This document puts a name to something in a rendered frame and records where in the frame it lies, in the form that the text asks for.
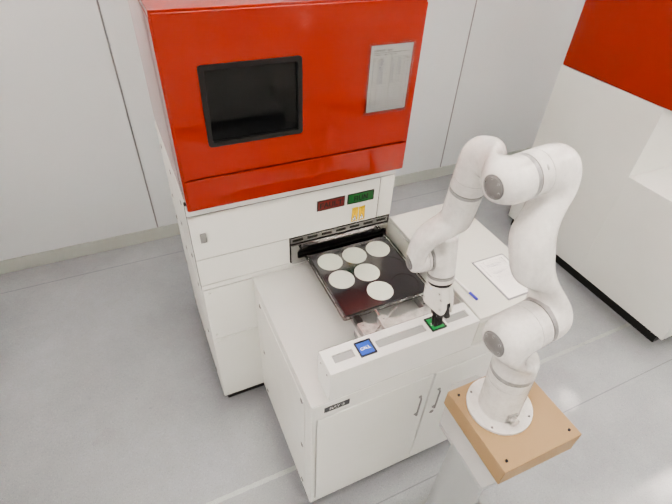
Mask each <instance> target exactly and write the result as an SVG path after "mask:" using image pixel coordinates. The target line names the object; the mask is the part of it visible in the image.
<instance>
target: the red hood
mask: <svg viewBox="0 0 672 504"><path fill-rule="evenodd" d="M128 4H129V9H130V13H131V18H132V22H133V26H134V31H135V35H136V39H137V44H138V48H139V53H140V57H141V61H142V66H143V70H144V74H145V79H146V83H147V88H148V92H149V96H150V101H151V105H152V109H153V114H154V118H155V121H156V124H157V127H158V130H159V133H160V135H161V138H162V141H163V144H164V147H165V149H166V152H167V155H168V158H169V161H170V163H171V166H172V169H173V172H174V175H175V177H176V180H177V183H178V186H179V189H180V192H181V194H182V197H183V200H184V203H185V206H186V208H187V211H188V212H193V211H198V210H203V209H207V208H212V207H217V206H222V205H227V204H232V203H236V202H241V201H246V200H251V199H256V198H260V197H265V196H270V195H275V194H280V193H285V192H289V191H294V190H299V189H304V188H309V187H314V186H318V185H323V184H328V183H333V182H338V181H343V180H347V179H352V178H357V177H362V176H367V175H371V174H376V173H381V172H386V171H391V170H396V169H400V168H402V167H403V161H404V154H405V148H406V142H407V135H408V129H409V122H410V116H411V110H412V103H413V97H414V91H415V84H416V78H417V71H418V65H419V59H420V52H421V46H422V40H423V33H424V27H425V20H426V14H427V8H428V0H128Z"/></svg>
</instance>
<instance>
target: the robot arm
mask: <svg viewBox="0 0 672 504"><path fill-rule="evenodd" d="M581 177H582V162H581V158H580V156H579V154H578V153H577V151H576V150H574V149H573V148H572V147H570V146H569V145H567V144H563V143H549V144H545V145H541V146H538V147H534V148H531V149H528V150H525V151H522V152H519V153H516V154H513V155H507V150H506V146H505V144H504V143H503V141H501V140H500V139H498V138H497V137H493V136H486V135H485V136H477V137H475V138H473V139H471V140H470V141H468V142H467V143H466V144H465V146H464V147H463V149H462V150H461V152H460V155H459V157H458V160H457V163H456V166H455V169H454V173H453V176H452V179H451V182H450V185H449V188H448V191H447V194H446V198H445V201H444V204H443V207H442V210H441V211H440V212H439V213H438V214H436V215H435V216H433V217H432V218H430V219H429V220H427V221H426V222H425V223H423V224H422V225H421V226H420V227H419V228H418V229H417V230H416V231H415V233H414V234H413V236H412V238H411V240H410V243H409V246H408V249H407V253H406V260H405V261H406V266H407V268H408V269H409V270H410V271H411V272H413V273H421V272H426V271H427V279H426V283H425V288H424V296H423V300H424V302H425V303H426V304H427V305H428V306H429V307H430V308H431V313H432V314H433V315H432V325H433V326H434V327H436V326H439V325H442V322H443V317H444V318H446V319H447V318H450V312H452V310H453V300H454V294H453V285H452V284H453V282H454V280H455V270H456V260H457V250H458V240H459V236H458V234H460V233H462V232H464V231H466V230H467V229H468V228H469V227H470V225H471V224H472V222H473V219H474V217H475V215H476V212H477V210H478V208H479V205H480V203H481V201H482V198H483V196H485V197H486V198H487V199H488V200H489V201H491V202H494V203H497V204H502V205H513V204H518V203H522V202H525V203H524V205H523V207H522V209H521V210H520V212H519V214H518V215H517V217H516V218H515V220H514V222H513V224H512V226H511V228H510V232H509V238H508V257H509V266H510V270H511V273H512V276H513V277H514V279H515V280H516V281H517V282H518V283H519V284H521V285H522V286H524V287H526V288H527V289H528V292H527V296H526V298H525V299H524V300H523V301H521V302H519V303H517V304H515V305H513V306H511V307H508V308H506V309H504V310H502V311H500V312H499V313H497V314H495V315H494V316H493V317H491V318H490V319H489V320H488V321H487V323H486V324H485V326H484V328H483V331H482V340H483V342H484V344H485V346H486V347H487V348H488V350H489V351H490V352H491V353H492V354H493V355H492V358H491V361H490V364H489V367H488V370H487V373H486V376H485V377H484V378H481V379H478V380H477V381H475V382H474V383H473V384H472V385H471V386H470V387H469V389H468V392H467V396H466V404H467V408H468V411H469V413H470V415H471V416H472V418H473V419H474V420H475V421H476V422H477V423H478V424H479V425H480V426H481V427H483V428H484V429H486V430H487V431H490V432H492V433H494V434H498V435H504V436H512V435H517V434H519V433H521V432H523V431H524V430H526V429H527V427H528V426H529V425H530V423H531V421H532V417H533V408H532V404H531V401H530V399H529V398H528V394H529V392H530V390H531V388H532V385H533V383H534V381H535V379H536V377H537V374H538V372H539V368H540V358H539V355H538V353H537V351H538V350H540V349H542V348H543V347H545V346H547V345H549V344H550V343H552V342H554V341H556V340H558V339H559V338H561V337H563V336H564V335H565V334H566V333H567V332H568V331H569V329H570V328H571V326H572V322H573V310H572V307H571V304H570V302H569V300H568V298H567V296H566V294H565V292H564V291H563V289H562V287H561V285H560V283H559V281H558V278H557V274H556V267H555V260H556V242H557V234H558V230H559V227H560V224H561V221H562V219H563V217H564V215H565V213H566V211H567V209H568V208H569V206H570V204H571V202H572V201H573V199H574V197H575V195H576V193H577V191H578V188H579V185H580V182H581Z"/></svg>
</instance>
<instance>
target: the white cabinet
mask: <svg viewBox="0 0 672 504"><path fill-rule="evenodd" d="M253 283H254V281H253ZM254 292H255V302H256V311H257V321H258V331H259V340H260V350H261V359H262V369H263V378H264V384H265V387H266V390H267V392H268V395H269V397H270V400H271V403H272V405H273V408H274V410H275V413H276V416H277V418H278V421H279V423H280V426H281V429H282V431H283V434H284V436H285V439H286V442H287V444H288V447H289V449H290V452H291V455H292V457H293V460H294V462H295V465H296V468H297V470H298V473H299V475H300V478H301V481H302V483H303V486H304V488H305V491H306V494H307V496H308V499H309V501H310V502H313V501H315V500H317V499H320V498H322V497H324V496H326V495H328V494H330V493H332V492H335V491H337V490H339V489H341V488H343V487H345V486H348V485H350V484H352V483H354V482H356V481H358V480H361V479H363V478H365V477H367V476H369V475H371V474H373V473H376V472H378V471H380V470H382V469H384V468H386V467H389V466H391V465H393V464H395V463H397V462H399V461H402V460H404V459H406V458H408V457H410V456H412V455H414V454H417V453H419V452H421V451H423V450H425V449H427V448H430V447H432V446H434V445H436V444H438V443H440V442H443V441H445V440H447V438H446V436H445V435H444V433H443V431H442V430H441V428H440V427H439V423H440V420H441V417H442V413H443V410H444V407H445V404H444V401H445V398H446V396H447V393H448V392H449V390H450V387H451V385H452V384H454V383H457V382H459V381H462V380H465V379H467V378H470V377H472V376H475V375H477V376H481V377H484V376H486V373H487V370H488V367H489V364H490V361H491V358H492V355H493V354H492V353H491V352H490V351H489V350H488V348H487V347H486V346H485V344H484V342H483V341H482V342H479V343H477V344H474V345H471V346H470V348H467V349H464V350H462V351H459V352H457V353H454V354H452V355H449V356H446V357H444V358H441V359H439V360H436V361H433V362H431V363H428V364H426V365H423V366H421V367H418V368H415V369H413V370H410V371H408V372H405V373H402V374H400V375H397V376H395V377H392V378H390V379H387V380H384V381H382V382H379V383H377V384H374V385H372V386H369V387H366V388H364V389H361V390H359V391H356V392H353V393H351V394H348V395H346V396H343V397H341V398H338V399H335V400H333V401H330V402H328V403H325V404H322V405H320V406H317V407H315V408H312V409H311V407H310V405H309V403H308V401H307V398H306V396H305V394H304V392H303V389H302V387H301V385H300V383H299V381H298V378H297V376H296V374H295V372H294V369H293V367H292V365H291V363H290V361H289V358H288V356H287V354H286V352H285V350H284V347H283V345H282V343H281V341H280V338H279V336H278V334H277V332H276V330H275V327H274V325H273V323H272V321H271V318H270V316H269V314H268V312H267V310H266V307H265V305H264V303H263V301H262V298H261V296H260V294H259V292H258V290H257V287H256V285H255V283H254Z"/></svg>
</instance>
